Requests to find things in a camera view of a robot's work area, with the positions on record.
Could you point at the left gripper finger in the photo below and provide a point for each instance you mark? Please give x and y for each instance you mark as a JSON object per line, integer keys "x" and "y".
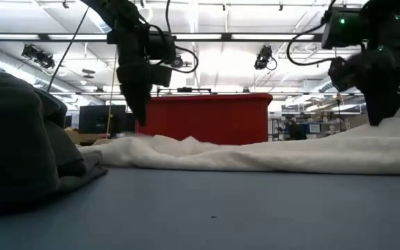
{"x": 132, "y": 100}
{"x": 144, "y": 104}

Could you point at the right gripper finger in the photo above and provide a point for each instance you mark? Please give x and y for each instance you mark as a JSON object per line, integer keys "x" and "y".
{"x": 373, "y": 111}
{"x": 391, "y": 109}

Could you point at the dark grey garment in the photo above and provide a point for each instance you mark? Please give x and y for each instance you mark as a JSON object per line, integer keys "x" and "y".
{"x": 89, "y": 166}

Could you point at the white garment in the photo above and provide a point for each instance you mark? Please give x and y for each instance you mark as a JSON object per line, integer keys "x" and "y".
{"x": 255, "y": 156}

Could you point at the navy blue garment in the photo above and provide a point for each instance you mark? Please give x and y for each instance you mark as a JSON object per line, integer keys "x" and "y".
{"x": 9, "y": 139}

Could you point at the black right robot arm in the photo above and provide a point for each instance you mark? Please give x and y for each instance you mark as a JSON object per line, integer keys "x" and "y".
{"x": 359, "y": 24}

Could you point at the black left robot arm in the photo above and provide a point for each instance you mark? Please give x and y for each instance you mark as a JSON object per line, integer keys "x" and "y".
{"x": 116, "y": 14}

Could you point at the large black monitor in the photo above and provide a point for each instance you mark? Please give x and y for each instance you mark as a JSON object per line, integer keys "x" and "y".
{"x": 96, "y": 119}

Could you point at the blue storage bin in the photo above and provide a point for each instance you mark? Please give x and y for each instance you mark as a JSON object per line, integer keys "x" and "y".
{"x": 312, "y": 128}

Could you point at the brown cardboard box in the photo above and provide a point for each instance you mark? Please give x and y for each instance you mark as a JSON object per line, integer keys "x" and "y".
{"x": 80, "y": 137}

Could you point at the red plastic basket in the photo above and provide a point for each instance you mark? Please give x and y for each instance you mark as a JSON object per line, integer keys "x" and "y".
{"x": 214, "y": 119}

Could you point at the black ceiling spotlight fixture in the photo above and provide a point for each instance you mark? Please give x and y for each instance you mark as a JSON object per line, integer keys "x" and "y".
{"x": 38, "y": 58}

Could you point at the overhead light bar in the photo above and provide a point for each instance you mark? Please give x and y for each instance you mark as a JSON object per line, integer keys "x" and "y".
{"x": 255, "y": 36}

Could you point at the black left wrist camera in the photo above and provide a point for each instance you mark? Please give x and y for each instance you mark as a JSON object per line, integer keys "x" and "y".
{"x": 162, "y": 47}

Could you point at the round black ceiling camera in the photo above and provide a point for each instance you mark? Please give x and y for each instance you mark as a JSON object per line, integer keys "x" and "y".
{"x": 178, "y": 62}

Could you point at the black overhead camera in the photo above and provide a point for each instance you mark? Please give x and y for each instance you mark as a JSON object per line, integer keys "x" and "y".
{"x": 263, "y": 57}

